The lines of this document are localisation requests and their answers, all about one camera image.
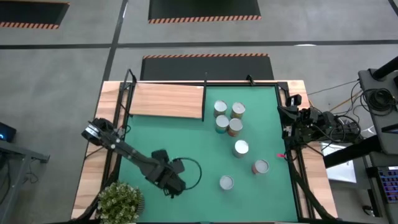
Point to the teal Cherries tin can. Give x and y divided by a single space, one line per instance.
222 122

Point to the black clamp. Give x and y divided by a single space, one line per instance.
250 80

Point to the green table mat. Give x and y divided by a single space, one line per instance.
199 202

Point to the black striped-edge floor mat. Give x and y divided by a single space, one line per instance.
205 67
28 12
202 9

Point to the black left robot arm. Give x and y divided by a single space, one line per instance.
130 154

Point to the black device blue light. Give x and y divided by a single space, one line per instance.
7 132

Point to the red Pineapple tin can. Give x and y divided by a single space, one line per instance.
235 125

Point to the grey desk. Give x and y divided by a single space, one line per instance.
18 152

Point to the black metal shelf frame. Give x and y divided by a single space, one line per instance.
204 105

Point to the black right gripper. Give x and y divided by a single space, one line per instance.
294 118

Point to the white mixed fruit tin can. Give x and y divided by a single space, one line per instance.
220 107

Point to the backlit keyboard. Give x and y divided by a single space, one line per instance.
390 186

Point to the potted green plant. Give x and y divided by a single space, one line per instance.
119 202

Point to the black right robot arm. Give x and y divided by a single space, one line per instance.
326 121

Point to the black metal beam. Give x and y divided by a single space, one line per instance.
351 152

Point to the green Oranges tin can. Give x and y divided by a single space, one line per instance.
238 109

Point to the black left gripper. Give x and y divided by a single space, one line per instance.
161 174

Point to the grey equipment cart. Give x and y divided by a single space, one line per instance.
367 79

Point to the salmon-sided tin can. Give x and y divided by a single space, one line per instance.
261 166

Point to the black cart pole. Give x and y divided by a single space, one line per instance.
387 68

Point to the carrot-print tin can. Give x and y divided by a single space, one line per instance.
226 182

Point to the pink tape marker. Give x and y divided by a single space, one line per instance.
280 155

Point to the cream Peaches tin can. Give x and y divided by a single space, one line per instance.
241 147

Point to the wooden shelf board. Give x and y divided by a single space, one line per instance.
164 99

